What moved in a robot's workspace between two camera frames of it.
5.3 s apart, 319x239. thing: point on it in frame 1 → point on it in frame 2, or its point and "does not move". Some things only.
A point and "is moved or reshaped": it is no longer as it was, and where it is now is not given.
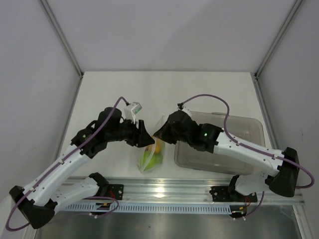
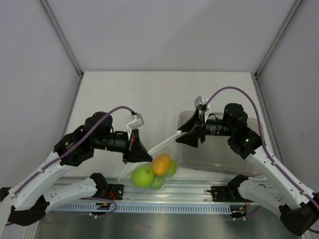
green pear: (156, 160) → (174, 166)
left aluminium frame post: (64, 37) does not move
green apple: (146, 156) is moved or reshaped
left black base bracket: (115, 191) does not move
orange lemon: (158, 145) → (161, 164)
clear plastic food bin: (248, 129) does not move
